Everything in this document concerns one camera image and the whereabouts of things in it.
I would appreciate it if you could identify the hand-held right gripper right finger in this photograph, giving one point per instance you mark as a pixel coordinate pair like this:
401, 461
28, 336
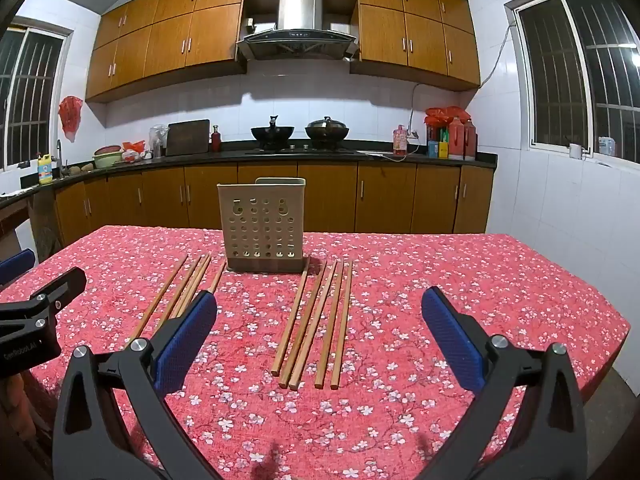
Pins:
450, 340

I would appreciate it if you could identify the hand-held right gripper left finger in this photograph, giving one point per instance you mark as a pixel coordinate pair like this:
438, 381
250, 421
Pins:
185, 340

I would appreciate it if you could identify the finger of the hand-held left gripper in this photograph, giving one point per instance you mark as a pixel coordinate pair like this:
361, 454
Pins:
60, 287
17, 264

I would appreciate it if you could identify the beige perforated chopstick holder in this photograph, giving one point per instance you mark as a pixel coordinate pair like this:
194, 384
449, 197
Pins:
260, 230

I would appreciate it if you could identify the red floral tablecloth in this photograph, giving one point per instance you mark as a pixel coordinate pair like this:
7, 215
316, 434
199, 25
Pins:
400, 310

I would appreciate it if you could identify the yellow dish soap bottle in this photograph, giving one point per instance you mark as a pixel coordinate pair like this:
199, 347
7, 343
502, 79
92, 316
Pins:
46, 172

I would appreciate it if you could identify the metal faucet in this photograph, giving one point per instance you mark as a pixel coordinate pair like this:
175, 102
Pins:
59, 152

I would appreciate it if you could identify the green basin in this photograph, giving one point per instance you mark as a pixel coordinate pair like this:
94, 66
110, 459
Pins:
107, 160

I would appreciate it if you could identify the red and white plastic bag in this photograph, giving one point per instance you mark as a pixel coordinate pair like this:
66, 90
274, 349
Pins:
132, 150

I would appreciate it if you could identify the wooden lower cabinets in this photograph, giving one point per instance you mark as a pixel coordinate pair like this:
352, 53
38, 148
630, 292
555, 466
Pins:
385, 195

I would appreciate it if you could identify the clear plastic jar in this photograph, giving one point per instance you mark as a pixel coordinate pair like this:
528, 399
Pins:
157, 140

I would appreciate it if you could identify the black kitchen countertop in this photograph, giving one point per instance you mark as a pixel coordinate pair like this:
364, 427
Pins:
225, 156

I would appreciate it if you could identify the colourful seasoning boxes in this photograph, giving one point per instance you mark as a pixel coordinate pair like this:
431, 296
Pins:
437, 147

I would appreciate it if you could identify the dark cutting board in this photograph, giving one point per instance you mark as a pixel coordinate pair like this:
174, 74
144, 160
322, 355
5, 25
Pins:
187, 137

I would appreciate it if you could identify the red oil jug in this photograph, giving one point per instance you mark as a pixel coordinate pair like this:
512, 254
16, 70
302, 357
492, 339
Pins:
456, 140
471, 142

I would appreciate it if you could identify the small red bottle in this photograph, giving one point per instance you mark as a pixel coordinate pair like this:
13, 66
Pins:
216, 141

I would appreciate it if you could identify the pink bottle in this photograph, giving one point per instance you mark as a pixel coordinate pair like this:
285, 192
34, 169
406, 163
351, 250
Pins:
400, 141

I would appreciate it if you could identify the gas stove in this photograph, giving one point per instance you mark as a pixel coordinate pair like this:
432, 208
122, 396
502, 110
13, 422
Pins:
300, 150

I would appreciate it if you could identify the black wok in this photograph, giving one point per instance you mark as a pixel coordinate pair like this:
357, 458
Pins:
272, 134

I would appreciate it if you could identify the red bag over bottles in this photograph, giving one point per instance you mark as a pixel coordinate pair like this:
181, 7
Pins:
445, 114

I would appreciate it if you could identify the white cup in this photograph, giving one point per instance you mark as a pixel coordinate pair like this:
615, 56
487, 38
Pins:
576, 150

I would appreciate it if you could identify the black pot with lid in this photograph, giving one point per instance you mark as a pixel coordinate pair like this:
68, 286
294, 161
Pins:
327, 132

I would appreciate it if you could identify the white plastic container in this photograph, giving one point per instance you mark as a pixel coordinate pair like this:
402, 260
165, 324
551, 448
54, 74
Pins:
606, 147

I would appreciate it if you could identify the large window with bars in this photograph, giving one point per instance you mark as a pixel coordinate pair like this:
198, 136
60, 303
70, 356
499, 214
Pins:
560, 75

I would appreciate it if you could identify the steel range hood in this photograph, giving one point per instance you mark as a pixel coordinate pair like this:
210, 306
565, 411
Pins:
300, 35

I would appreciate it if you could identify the red plastic bag on wall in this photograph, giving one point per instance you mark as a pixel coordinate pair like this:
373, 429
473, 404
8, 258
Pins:
70, 112

